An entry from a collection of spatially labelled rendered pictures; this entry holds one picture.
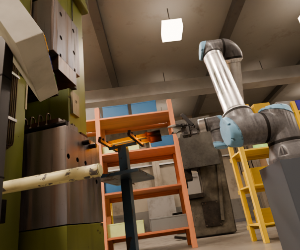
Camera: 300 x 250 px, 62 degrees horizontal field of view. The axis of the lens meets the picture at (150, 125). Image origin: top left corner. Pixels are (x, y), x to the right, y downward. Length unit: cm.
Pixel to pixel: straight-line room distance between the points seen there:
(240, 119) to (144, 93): 654
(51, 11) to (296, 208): 157
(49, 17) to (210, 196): 495
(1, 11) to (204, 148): 517
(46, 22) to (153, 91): 624
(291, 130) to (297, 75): 785
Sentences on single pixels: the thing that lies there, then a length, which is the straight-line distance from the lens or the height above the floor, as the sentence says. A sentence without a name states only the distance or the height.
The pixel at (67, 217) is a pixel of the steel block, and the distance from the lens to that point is 117.
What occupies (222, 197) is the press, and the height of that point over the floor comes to 73.
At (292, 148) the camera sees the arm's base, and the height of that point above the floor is 65.
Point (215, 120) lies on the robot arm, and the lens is 168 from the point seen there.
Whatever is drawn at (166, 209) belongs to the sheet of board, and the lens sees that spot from 1053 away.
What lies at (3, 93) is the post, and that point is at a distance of 90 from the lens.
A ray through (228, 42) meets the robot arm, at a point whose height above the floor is 137.
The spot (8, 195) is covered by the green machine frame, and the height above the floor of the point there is 61.
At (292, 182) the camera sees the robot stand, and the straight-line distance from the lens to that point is 117.
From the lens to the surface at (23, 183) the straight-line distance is 100.
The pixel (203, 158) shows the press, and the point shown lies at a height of 158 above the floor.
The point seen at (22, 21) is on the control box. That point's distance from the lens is 83.
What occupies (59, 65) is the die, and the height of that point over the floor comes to 130.
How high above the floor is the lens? 43
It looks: 21 degrees up
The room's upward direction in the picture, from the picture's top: 8 degrees counter-clockwise
